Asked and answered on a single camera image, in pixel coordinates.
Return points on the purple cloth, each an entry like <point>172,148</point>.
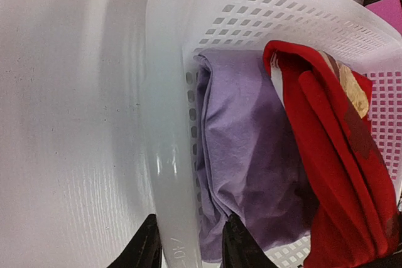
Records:
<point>248,162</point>

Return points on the white perforated plastic basket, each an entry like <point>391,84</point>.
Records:
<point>178,30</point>

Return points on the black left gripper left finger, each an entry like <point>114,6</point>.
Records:
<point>144,250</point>

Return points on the red bear print shirt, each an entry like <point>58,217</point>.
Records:
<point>357,220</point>

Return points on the pink cartoon hard-shell suitcase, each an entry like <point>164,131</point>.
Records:
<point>384,1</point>

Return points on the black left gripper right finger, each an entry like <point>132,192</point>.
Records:
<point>239,248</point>

